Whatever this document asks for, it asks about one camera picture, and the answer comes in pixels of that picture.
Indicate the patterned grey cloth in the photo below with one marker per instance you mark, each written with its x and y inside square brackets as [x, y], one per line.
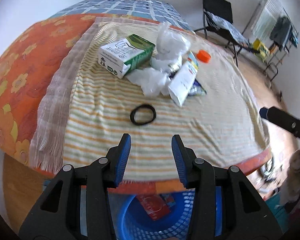
[230, 28]

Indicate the blue checked bed sheet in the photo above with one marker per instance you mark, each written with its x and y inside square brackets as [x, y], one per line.
[130, 7]

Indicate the striped yellow towel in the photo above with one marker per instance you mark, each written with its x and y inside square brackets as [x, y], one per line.
[165, 130]

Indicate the blue plastic basket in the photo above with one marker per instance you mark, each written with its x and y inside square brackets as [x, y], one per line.
[140, 227]

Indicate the green and white carton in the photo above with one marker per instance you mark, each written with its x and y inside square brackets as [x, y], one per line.
[122, 52]

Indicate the clear plastic bag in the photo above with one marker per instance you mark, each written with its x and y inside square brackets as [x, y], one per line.
[170, 42]

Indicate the dark hanging garment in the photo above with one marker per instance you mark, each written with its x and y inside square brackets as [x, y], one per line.
[281, 30]

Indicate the yellow plastic crate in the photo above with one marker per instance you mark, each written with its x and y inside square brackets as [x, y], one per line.
[261, 48]

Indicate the black folding chair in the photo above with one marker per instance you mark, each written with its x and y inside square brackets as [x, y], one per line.
[216, 2]

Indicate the white paper packet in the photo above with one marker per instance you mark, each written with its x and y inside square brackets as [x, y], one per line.
[182, 85]

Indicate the red snack packet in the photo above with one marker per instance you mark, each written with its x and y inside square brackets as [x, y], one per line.
[152, 206]

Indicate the black metal drying rack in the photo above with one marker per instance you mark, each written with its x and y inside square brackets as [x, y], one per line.
[272, 67]

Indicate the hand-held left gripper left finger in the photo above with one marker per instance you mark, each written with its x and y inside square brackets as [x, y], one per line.
[122, 160]

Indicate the teal hanging cloth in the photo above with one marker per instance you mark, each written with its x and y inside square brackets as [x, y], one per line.
[294, 37]

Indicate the orange bottle cap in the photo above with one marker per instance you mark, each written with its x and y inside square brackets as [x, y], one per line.
[204, 56]

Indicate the orange floral bed sheet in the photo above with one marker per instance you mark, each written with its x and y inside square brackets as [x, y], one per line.
[27, 62]

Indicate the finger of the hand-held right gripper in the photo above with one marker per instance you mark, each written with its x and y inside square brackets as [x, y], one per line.
[277, 117]

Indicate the blue green wrapper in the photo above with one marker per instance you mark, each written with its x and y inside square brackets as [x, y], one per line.
[197, 88]

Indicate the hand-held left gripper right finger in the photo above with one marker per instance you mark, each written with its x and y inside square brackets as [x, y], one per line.
[180, 160]

